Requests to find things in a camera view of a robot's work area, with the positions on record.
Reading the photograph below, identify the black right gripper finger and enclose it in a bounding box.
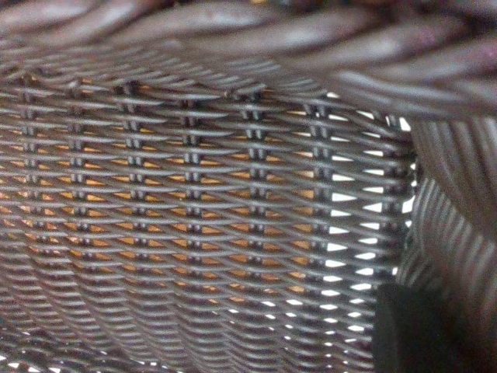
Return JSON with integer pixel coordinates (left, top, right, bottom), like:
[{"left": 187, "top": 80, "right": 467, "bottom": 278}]
[{"left": 374, "top": 283, "right": 497, "bottom": 373}]

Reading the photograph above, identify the dark brown wicker basket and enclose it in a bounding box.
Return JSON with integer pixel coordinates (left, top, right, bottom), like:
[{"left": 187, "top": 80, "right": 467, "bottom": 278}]
[{"left": 0, "top": 0, "right": 497, "bottom": 373}]

